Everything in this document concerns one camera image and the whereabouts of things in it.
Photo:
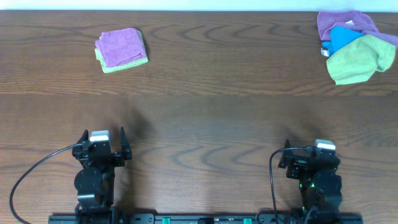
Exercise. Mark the crumpled purple cloth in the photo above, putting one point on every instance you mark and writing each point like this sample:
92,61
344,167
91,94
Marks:
352,20

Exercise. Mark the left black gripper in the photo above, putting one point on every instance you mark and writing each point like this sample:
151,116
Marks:
101,156

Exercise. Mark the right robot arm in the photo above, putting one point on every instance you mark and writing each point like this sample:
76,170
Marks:
321,194

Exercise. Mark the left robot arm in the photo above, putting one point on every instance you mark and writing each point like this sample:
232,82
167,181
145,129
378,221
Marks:
95,182

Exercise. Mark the folded green cloth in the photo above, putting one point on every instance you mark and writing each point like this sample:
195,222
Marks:
124,65

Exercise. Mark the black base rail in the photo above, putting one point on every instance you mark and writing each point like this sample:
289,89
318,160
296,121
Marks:
147,218

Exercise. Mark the light green microfiber cloth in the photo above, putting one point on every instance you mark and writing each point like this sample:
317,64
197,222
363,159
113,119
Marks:
360,59

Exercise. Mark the folded purple cloth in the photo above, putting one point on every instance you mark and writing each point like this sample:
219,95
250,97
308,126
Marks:
121,46

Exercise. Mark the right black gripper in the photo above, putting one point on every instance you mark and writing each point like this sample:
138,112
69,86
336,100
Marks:
298,163

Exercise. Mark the crumpled blue cloth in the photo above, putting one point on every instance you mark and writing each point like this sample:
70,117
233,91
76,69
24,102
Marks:
339,37

